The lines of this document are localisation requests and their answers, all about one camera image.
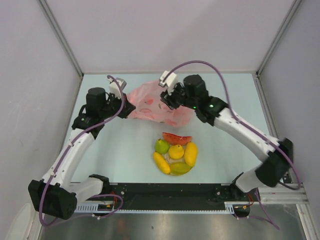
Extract round cream plate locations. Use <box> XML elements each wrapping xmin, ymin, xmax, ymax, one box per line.
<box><xmin>162</xmin><ymin>153</ymin><xmax>185</xmax><ymax>176</ymax></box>

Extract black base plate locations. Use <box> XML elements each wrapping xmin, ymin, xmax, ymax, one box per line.
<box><xmin>90</xmin><ymin>183</ymin><xmax>256</xmax><ymax>217</ymax></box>

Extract yellow fake fruit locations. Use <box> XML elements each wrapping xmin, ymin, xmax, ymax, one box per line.
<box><xmin>153</xmin><ymin>152</ymin><xmax>171</xmax><ymax>175</ymax></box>

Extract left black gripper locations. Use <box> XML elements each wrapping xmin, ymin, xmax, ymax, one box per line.
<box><xmin>99</xmin><ymin>91</ymin><xmax>136</xmax><ymax>120</ymax></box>

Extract purple cable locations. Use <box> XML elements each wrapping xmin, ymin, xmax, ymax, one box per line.
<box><xmin>39</xmin><ymin>74</ymin><xmax>126</xmax><ymax>228</ymax></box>
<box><xmin>159</xmin><ymin>60</ymin><xmax>302</xmax><ymax>231</ymax></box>

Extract red watermelon slice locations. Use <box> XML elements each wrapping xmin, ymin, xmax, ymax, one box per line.
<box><xmin>162</xmin><ymin>132</ymin><xmax>193</xmax><ymax>146</ymax></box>

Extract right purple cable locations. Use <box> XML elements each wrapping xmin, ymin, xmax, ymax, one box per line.
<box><xmin>159</xmin><ymin>60</ymin><xmax>302</xmax><ymax>231</ymax></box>

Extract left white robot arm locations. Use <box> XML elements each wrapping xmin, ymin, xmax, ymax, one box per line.
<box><xmin>28</xmin><ymin>87</ymin><xmax>135</xmax><ymax>220</ymax></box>

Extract yellow fake lemon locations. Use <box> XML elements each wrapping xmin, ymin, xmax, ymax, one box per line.
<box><xmin>168</xmin><ymin>144</ymin><xmax>185</xmax><ymax>160</ymax></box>

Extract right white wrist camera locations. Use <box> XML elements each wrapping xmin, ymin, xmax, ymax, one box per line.
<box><xmin>158</xmin><ymin>70</ymin><xmax>178</xmax><ymax>95</ymax></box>

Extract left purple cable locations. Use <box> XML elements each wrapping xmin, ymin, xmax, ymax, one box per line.
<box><xmin>39</xmin><ymin>74</ymin><xmax>126</xmax><ymax>228</ymax></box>

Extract yellow fake mango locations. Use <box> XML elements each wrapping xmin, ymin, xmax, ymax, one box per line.
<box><xmin>184</xmin><ymin>142</ymin><xmax>198</xmax><ymax>168</ymax></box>

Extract pink plastic bag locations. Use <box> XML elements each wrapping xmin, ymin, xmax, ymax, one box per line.
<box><xmin>127</xmin><ymin>81</ymin><xmax>194</xmax><ymax>127</ymax></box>

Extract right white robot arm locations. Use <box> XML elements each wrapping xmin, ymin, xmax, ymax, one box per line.
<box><xmin>159</xmin><ymin>71</ymin><xmax>294</xmax><ymax>201</ymax></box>

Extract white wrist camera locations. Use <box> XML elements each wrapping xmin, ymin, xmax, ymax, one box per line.
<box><xmin>107</xmin><ymin>75</ymin><xmax>127</xmax><ymax>99</ymax></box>
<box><xmin>158</xmin><ymin>70</ymin><xmax>178</xmax><ymax>95</ymax></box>

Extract green fake pear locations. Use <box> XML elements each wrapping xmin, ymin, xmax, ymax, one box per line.
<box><xmin>154</xmin><ymin>139</ymin><xmax>170</xmax><ymax>155</ymax></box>

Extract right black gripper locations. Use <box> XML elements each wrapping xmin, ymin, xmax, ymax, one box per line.
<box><xmin>159</xmin><ymin>82</ymin><xmax>197</xmax><ymax>111</ymax></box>

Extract white slotted cable duct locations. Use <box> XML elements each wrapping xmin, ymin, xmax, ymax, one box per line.
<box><xmin>74</xmin><ymin>202</ymin><xmax>235</xmax><ymax>215</ymax></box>

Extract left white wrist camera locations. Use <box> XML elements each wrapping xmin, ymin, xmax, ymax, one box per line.
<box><xmin>107</xmin><ymin>75</ymin><xmax>127</xmax><ymax>99</ymax></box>

